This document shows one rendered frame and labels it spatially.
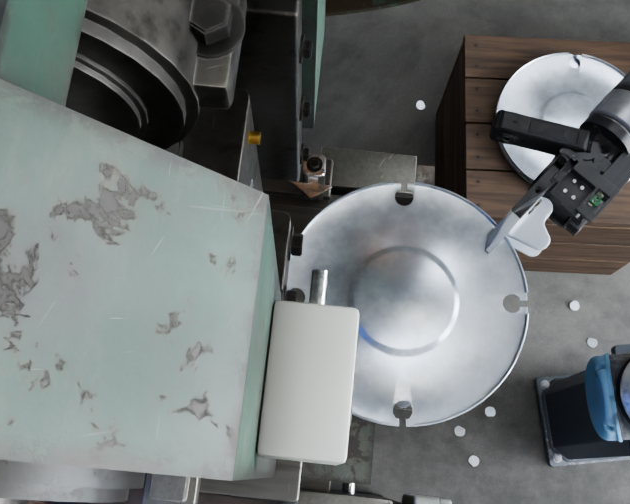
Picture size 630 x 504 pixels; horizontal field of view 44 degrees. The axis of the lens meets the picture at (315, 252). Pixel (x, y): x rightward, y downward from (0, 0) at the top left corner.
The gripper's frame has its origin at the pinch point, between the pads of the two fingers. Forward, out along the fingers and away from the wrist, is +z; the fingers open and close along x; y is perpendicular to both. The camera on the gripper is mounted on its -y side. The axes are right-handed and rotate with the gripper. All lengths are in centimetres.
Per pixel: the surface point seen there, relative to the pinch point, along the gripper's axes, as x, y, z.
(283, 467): 6.8, 0.4, 36.3
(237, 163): -38.5, -15.5, 19.4
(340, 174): 15.9, -22.3, 2.3
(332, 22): 84, -67, -41
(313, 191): 0.7, -19.7, 9.7
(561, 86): 47, -11, -46
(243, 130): -38.3, -17.0, 17.4
